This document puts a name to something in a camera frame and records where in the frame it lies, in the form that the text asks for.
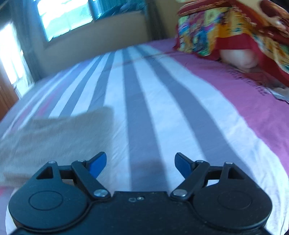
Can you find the pale pink pillow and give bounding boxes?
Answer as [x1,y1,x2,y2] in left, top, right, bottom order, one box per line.
[219,49,258,70]

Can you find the beige fleece pants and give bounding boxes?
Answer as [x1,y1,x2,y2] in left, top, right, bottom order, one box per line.
[1,107,114,187]

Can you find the striped bed sheet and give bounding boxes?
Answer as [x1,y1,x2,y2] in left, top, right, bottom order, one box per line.
[1,39,288,234]

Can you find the dark grey curtain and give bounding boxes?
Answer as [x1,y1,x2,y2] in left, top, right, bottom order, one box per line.
[9,0,43,82]

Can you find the bedroom window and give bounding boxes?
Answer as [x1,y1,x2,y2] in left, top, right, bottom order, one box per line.
[33,0,145,42]

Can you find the brown wooden door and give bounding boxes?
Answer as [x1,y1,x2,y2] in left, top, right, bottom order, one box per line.
[0,71,19,120]

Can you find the colourful patterned blanket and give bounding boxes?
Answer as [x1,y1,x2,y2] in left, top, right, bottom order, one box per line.
[174,1,288,86]

